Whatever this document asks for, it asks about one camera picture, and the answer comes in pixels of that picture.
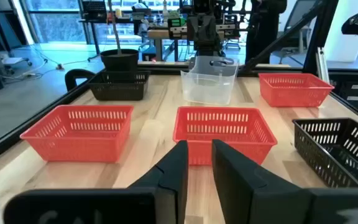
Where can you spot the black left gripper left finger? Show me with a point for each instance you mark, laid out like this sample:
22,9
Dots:
172,186

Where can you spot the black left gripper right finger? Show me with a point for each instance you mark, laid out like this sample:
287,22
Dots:
244,193

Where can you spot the red slotted plastic basket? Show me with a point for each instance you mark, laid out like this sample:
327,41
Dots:
250,152
79,146
291,98

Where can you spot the clear plastic storage bin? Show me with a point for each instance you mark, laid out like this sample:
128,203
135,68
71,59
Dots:
210,93

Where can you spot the black slotted plastic basket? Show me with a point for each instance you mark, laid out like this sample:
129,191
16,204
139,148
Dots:
120,93
315,161

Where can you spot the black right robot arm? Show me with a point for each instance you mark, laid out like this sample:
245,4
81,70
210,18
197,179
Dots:
210,53

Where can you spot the wooden background workbench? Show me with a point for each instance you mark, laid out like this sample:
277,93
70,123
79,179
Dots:
158,33

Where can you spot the person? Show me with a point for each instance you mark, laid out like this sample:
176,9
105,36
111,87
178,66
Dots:
264,28

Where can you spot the black plant pot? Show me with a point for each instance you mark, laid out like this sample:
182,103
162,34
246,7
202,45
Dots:
120,60

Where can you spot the black standing desk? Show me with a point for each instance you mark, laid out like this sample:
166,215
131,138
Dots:
94,7

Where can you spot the black low metal stand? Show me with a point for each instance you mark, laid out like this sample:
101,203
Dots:
73,74

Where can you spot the black labelled drawer cabinet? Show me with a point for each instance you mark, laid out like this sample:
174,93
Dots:
343,93

